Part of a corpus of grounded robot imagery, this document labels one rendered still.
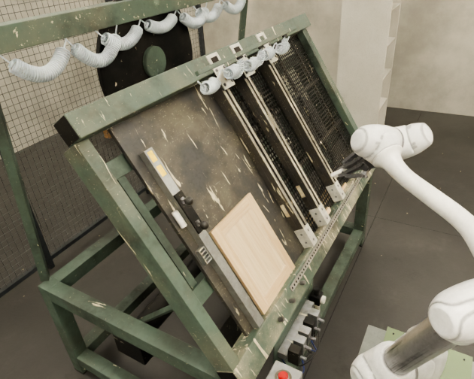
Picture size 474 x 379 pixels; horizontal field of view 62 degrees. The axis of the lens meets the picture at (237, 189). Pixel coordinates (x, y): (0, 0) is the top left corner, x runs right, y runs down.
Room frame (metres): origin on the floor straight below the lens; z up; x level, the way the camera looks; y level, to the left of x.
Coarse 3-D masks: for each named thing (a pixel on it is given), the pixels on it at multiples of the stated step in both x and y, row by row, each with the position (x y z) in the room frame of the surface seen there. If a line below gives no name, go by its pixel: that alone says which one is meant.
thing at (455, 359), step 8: (384, 336) 1.18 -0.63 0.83; (392, 336) 1.18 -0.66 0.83; (448, 352) 1.08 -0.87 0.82; (456, 352) 1.08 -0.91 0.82; (448, 360) 1.04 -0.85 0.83; (456, 360) 1.04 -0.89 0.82; (464, 360) 1.04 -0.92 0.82; (448, 368) 1.00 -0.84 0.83; (456, 368) 1.00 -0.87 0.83; (464, 368) 1.00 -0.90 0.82; (448, 376) 0.97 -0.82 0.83; (456, 376) 0.97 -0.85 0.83; (464, 376) 0.97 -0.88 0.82
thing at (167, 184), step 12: (144, 156) 1.50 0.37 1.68; (156, 156) 1.52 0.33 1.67; (156, 168) 1.48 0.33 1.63; (156, 180) 1.47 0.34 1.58; (168, 180) 1.47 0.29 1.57; (168, 192) 1.45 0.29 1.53; (192, 228) 1.39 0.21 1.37; (204, 240) 1.37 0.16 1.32; (216, 252) 1.37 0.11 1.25; (216, 264) 1.33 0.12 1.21; (228, 276) 1.32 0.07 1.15; (228, 288) 1.31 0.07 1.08; (240, 288) 1.31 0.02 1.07; (240, 300) 1.27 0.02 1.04; (252, 312) 1.26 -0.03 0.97; (252, 324) 1.24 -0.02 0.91
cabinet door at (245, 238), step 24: (240, 216) 1.62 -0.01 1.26; (264, 216) 1.72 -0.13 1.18; (216, 240) 1.44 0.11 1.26; (240, 240) 1.52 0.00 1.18; (264, 240) 1.61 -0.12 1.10; (240, 264) 1.42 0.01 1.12; (264, 264) 1.51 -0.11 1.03; (288, 264) 1.60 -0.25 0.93; (264, 288) 1.41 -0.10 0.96; (264, 312) 1.32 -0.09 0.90
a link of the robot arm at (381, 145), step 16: (368, 128) 1.14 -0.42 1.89; (384, 128) 1.16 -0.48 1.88; (352, 144) 1.14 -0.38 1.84; (368, 144) 1.10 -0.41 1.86; (384, 144) 1.10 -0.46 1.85; (400, 144) 1.12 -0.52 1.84; (368, 160) 1.12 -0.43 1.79; (384, 160) 1.08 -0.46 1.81; (400, 160) 1.07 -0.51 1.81; (400, 176) 1.03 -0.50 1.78; (416, 176) 1.02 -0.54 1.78; (416, 192) 1.00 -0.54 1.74; (432, 192) 0.99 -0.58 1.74; (432, 208) 0.98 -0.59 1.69; (448, 208) 0.95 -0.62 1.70; (464, 208) 0.96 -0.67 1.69; (464, 224) 0.92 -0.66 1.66; (464, 240) 0.91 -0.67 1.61
